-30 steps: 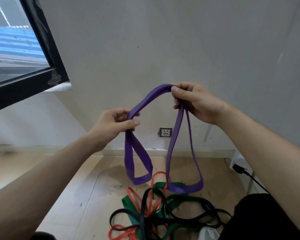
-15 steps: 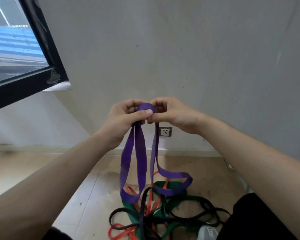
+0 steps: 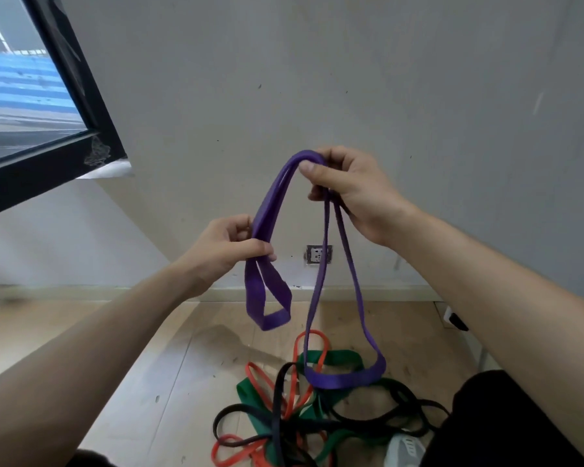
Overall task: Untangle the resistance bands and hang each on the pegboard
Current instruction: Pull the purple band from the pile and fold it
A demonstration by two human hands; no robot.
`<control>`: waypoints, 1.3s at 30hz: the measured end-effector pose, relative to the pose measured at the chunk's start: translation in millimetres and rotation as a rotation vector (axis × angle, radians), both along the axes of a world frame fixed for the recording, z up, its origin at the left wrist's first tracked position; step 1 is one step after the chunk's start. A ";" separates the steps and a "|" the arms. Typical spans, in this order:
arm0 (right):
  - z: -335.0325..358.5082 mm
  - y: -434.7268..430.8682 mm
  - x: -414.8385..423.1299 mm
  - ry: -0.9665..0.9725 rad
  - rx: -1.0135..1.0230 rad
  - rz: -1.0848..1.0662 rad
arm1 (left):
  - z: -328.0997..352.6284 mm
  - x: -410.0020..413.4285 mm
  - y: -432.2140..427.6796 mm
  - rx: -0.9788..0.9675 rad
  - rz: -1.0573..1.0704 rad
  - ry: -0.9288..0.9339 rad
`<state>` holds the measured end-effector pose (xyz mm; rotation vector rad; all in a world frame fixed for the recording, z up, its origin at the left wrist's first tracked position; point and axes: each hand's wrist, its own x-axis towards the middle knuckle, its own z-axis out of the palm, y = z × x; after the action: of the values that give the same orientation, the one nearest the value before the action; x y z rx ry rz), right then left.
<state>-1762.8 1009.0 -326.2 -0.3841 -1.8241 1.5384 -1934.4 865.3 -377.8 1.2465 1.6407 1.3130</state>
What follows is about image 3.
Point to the person's right hand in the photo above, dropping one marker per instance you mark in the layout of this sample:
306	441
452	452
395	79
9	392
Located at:
365	199

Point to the person's left hand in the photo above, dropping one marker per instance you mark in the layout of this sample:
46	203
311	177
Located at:
209	257

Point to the person's right thumb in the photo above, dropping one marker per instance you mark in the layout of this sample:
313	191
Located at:
321	174

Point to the person's left thumb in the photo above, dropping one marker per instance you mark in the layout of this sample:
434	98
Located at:
258	249

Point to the purple resistance band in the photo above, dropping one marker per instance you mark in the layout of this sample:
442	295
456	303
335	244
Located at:
267	218

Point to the person's right forearm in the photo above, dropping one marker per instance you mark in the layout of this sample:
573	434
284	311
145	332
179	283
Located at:
506	306

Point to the person's left forearm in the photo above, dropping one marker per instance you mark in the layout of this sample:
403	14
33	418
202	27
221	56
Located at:
78	364

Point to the red resistance band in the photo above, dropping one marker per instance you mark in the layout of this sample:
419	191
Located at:
260	381

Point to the green resistance band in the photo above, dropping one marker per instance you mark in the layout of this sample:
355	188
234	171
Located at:
253	398

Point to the wide black resistance band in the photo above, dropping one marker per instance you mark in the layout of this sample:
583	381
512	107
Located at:
277	413

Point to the white window sill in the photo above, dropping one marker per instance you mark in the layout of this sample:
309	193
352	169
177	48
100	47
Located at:
108	170

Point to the white and black plug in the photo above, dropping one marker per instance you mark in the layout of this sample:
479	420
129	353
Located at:
455	319

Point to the thin black resistance band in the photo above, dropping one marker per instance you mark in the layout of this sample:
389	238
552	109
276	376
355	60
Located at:
409	401

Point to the person's white shoe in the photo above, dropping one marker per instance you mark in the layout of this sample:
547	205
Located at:
405	452

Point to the person's black shorts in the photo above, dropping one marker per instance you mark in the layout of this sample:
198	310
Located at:
496	423

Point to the grey wall socket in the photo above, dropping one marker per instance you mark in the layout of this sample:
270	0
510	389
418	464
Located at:
319	254

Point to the black window frame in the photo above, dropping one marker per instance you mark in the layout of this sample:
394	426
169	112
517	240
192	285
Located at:
48	165

